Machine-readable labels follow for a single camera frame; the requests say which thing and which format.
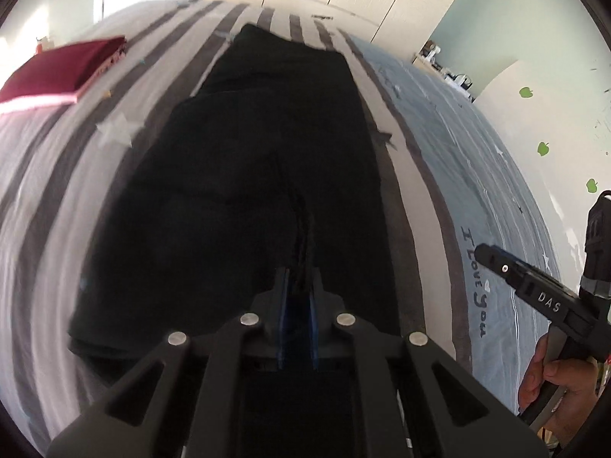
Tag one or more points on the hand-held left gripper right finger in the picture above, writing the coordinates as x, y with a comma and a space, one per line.
313, 329

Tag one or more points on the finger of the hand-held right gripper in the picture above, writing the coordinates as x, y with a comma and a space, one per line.
496, 260

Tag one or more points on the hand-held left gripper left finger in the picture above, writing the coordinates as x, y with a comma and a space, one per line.
285, 324

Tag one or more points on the black pants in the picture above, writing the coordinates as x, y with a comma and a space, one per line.
238, 176

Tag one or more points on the person's right hand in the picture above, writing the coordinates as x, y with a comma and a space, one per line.
573, 377

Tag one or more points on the striped star print duvet cover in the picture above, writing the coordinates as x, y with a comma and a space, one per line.
420, 119

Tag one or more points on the cluttered cream desk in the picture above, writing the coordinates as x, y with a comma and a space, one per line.
420, 60

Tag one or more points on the small white desk appliance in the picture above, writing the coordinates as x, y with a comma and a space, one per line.
432, 50

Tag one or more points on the dark red folded cloth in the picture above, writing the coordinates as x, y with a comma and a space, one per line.
52, 69

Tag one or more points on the green apple wall sticker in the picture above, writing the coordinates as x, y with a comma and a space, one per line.
525, 91
592, 185
542, 148

